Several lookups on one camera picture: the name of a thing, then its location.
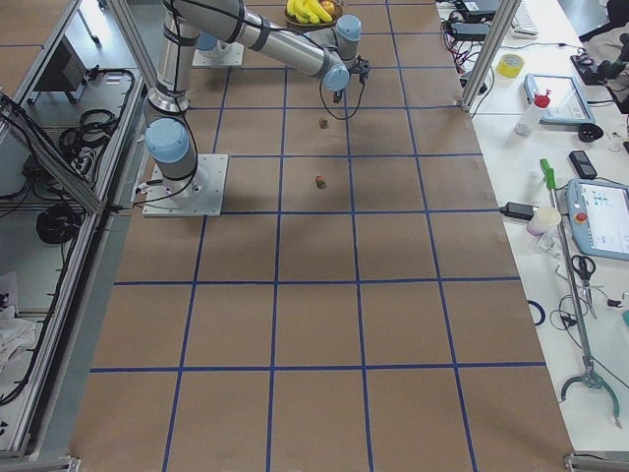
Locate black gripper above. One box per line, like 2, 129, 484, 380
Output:
333, 56, 371, 102

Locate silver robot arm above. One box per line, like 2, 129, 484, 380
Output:
144, 1, 371, 199

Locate red yellow apple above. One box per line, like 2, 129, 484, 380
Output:
320, 0, 335, 16

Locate brown wicker basket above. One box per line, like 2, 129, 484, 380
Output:
283, 9, 345, 30

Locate yellow banana bunch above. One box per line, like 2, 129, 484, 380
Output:
286, 0, 335, 25

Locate yellow tape roll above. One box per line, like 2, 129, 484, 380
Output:
496, 53, 525, 79

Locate clear bottle red cap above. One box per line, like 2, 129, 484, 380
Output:
514, 90, 550, 137

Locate black power adapter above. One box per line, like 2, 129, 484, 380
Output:
499, 202, 536, 221

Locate teach pendant far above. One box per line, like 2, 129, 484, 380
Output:
523, 74, 596, 126

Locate teach pendant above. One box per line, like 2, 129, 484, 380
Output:
523, 74, 596, 126
566, 179, 628, 261

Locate white paper cup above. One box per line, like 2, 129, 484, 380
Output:
527, 206, 561, 236

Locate teach pendant near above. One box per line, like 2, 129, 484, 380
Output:
566, 179, 628, 261

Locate black scissors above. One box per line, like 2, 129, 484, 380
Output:
571, 255, 597, 319

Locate long reacher grabber tool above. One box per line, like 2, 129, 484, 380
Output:
539, 157, 621, 428

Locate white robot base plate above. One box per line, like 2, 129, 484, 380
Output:
143, 153, 229, 217

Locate aluminium frame post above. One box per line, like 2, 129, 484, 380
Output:
460, 0, 521, 112

